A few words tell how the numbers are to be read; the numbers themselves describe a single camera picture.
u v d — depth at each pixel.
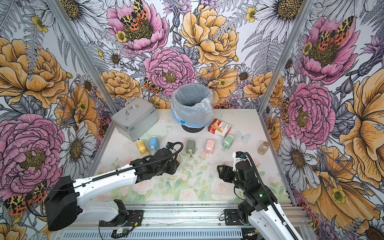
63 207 0.39
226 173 0.66
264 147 0.93
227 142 0.96
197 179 0.87
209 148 0.92
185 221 0.75
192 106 0.87
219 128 1.06
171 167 0.74
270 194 0.52
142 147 0.92
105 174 0.50
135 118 1.00
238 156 0.68
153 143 0.94
